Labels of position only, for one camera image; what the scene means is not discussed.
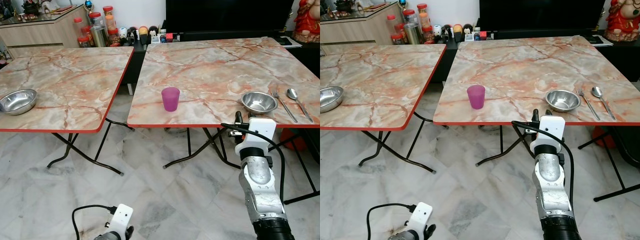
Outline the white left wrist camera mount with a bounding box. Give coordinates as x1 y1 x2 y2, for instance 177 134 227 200
106 204 134 236
400 202 433 235

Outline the steel fork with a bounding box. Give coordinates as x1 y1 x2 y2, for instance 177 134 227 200
576 88 601 121
271 90 299 124

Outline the light wooden cabinet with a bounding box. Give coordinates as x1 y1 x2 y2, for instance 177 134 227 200
0 5 91 58
320 2 406 56

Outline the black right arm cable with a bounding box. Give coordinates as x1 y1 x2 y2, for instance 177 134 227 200
511 120 575 203
220 122 286 203

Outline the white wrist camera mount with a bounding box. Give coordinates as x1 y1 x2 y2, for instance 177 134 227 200
235 118 277 158
400 202 433 235
530 116 566 153
106 204 134 236

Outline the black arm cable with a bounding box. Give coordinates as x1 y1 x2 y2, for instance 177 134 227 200
220 122 286 203
72 204 118 240
511 120 575 203
366 202 416 240

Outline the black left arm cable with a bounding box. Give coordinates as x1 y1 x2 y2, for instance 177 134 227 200
72 204 118 240
366 202 416 240

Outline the red buddha figurine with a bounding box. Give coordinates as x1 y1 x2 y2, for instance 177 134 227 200
605 0 640 42
293 0 321 43

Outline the orange plastic object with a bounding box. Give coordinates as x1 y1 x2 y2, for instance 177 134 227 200
592 126 616 148
280 129 306 151

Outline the black television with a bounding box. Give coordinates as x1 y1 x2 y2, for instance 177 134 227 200
165 0 296 35
479 0 606 33

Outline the purple plastic cup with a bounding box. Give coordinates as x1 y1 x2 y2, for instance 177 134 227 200
161 87 181 112
467 85 486 110

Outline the shiny steel bowl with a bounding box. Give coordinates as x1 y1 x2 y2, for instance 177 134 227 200
0 89 38 116
320 86 345 114
545 89 582 113
241 91 278 115

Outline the steel spoon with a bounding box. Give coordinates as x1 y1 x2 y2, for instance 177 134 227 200
591 86 617 121
286 88 315 124

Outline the steel canister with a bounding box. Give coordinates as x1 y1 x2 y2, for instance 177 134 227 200
405 23 422 45
91 26 108 48

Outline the tall red-lidded snack jar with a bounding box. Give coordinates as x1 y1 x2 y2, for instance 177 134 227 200
417 4 430 28
103 6 117 31

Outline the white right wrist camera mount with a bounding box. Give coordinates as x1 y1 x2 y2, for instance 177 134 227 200
530 116 566 153
235 118 277 158

